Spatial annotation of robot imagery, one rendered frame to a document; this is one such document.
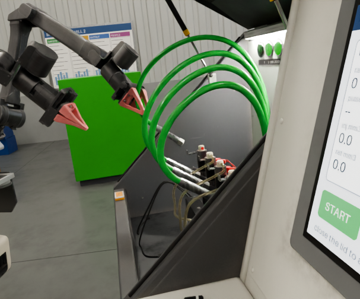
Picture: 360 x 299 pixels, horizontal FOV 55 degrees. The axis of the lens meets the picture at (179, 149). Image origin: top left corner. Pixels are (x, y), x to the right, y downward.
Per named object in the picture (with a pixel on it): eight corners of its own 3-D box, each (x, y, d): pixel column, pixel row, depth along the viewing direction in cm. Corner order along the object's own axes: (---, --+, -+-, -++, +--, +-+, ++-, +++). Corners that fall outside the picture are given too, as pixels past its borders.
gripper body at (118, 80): (146, 88, 107) (133, 73, 109) (126, 85, 98) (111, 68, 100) (134, 104, 109) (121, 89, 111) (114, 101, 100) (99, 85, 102)
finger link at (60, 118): (94, 117, 82) (61, 91, 81) (76, 139, 84) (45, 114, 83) (101, 113, 88) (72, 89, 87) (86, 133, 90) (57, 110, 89)
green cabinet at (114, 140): (145, 158, 519) (134, 70, 487) (153, 175, 437) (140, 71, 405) (80, 168, 502) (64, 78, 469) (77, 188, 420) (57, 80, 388)
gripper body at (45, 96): (67, 94, 81) (41, 73, 80) (44, 126, 83) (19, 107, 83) (76, 91, 87) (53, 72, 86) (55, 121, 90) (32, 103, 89)
